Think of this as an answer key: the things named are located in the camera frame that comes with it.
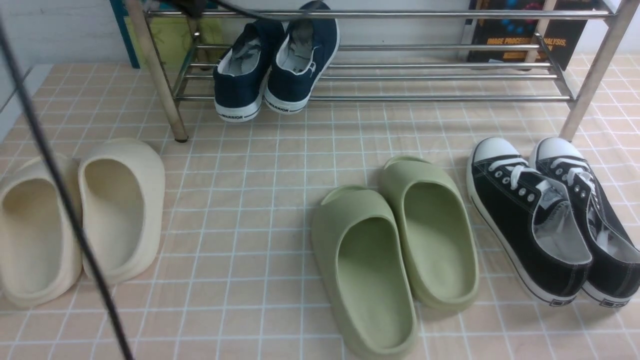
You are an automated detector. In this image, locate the navy canvas shoe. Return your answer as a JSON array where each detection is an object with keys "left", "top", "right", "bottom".
[
  {"left": 263, "top": 18, "right": 340, "bottom": 115},
  {"left": 212, "top": 19, "right": 285, "bottom": 123}
]

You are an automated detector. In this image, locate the metal shoe rack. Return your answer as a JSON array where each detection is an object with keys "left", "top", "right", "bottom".
[{"left": 124, "top": 0, "right": 639, "bottom": 143}]

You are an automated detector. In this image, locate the left green foam slipper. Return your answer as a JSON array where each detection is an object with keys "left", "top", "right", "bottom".
[{"left": 310, "top": 185, "right": 417, "bottom": 360}]

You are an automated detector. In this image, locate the green foam slipper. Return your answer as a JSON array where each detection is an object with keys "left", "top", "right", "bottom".
[
  {"left": 378, "top": 155, "right": 480, "bottom": 312},
  {"left": 310, "top": 185, "right": 417, "bottom": 360}
]

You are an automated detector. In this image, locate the right green foam slipper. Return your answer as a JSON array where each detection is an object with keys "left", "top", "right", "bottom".
[{"left": 378, "top": 155, "right": 480, "bottom": 312}]

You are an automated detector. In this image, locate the blue yellow book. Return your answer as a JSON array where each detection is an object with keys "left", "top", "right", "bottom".
[{"left": 110, "top": 0, "right": 223, "bottom": 69}]

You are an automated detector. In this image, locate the right cream foam slipper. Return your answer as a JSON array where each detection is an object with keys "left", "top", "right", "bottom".
[{"left": 78, "top": 137, "right": 166, "bottom": 285}]

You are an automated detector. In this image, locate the cream foam slipper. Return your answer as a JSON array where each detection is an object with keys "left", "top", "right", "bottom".
[
  {"left": 0, "top": 158, "right": 83, "bottom": 308},
  {"left": 78, "top": 137, "right": 166, "bottom": 285}
]

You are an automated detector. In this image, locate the left black canvas sneaker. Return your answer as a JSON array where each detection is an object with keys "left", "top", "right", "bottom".
[{"left": 466, "top": 137, "right": 594, "bottom": 306}]

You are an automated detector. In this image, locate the black canvas sneaker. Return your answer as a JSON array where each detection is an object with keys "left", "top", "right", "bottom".
[
  {"left": 466, "top": 137, "right": 594, "bottom": 306},
  {"left": 529, "top": 137, "right": 640, "bottom": 308}
]

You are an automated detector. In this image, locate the black orange book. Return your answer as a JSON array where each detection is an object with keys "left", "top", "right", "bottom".
[{"left": 466, "top": 0, "right": 587, "bottom": 71}]

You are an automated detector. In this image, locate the left cream foam slipper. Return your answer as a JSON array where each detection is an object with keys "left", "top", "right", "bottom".
[{"left": 0, "top": 158, "right": 83, "bottom": 308}]

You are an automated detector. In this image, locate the right black canvas sneaker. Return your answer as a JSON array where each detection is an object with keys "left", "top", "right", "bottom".
[{"left": 529, "top": 137, "right": 640, "bottom": 308}]

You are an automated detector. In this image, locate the black cable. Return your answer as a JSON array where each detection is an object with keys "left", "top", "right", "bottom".
[{"left": 0, "top": 0, "right": 321, "bottom": 360}]

